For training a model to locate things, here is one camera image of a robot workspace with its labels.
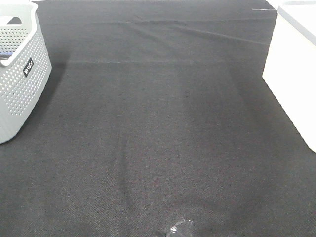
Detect clear tape piece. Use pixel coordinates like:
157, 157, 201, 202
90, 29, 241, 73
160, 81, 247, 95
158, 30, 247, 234
165, 219, 193, 237

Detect grey perforated plastic basket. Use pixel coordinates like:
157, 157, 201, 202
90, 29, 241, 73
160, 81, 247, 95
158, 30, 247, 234
0, 0, 52, 143

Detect black table cloth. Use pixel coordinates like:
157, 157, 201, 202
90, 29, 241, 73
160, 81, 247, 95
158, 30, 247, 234
0, 0, 316, 237

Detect white storage bin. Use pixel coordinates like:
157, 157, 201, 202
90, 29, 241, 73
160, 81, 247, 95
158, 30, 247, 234
262, 0, 316, 151

